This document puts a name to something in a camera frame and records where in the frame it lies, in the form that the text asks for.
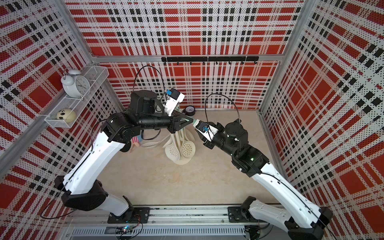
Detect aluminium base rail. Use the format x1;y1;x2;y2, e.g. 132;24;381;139
59;205;280;240

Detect white wire shelf basket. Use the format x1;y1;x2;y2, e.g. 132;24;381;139
45;65;109;129

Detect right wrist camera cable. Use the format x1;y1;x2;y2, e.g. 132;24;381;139
204;92;241;124

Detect skimmer wooden handle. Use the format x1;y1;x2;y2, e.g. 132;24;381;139
141;135;170;148
164;134;180;163

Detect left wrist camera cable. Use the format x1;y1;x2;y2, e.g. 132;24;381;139
132;65;166;97

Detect white alarm clock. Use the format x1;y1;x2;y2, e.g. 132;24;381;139
61;70;91;99

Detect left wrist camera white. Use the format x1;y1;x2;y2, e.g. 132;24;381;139
165;88;185;117

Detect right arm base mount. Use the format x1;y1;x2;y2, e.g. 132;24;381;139
227;207;266;224

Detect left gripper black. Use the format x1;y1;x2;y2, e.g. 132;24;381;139
139;110;194;135

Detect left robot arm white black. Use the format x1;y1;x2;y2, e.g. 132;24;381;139
55;89;193;217

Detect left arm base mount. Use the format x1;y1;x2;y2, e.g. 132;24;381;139
108;207;151;224

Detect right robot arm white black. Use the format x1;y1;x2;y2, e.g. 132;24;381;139
194;119;333;240

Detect cream utensil rack stand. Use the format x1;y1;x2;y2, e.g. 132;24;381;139
174;131;196;165

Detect cream round face ball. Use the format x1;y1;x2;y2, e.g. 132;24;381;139
56;109;77;124

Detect black wall hook rail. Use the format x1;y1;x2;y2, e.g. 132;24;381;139
161;56;260;64

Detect small black alarm clock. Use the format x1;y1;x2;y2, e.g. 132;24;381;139
183;106;196;117

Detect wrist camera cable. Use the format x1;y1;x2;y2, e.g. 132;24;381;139
204;92;241;124
132;65;166;97

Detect small doll black hat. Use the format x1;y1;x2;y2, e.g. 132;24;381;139
120;136;142;153

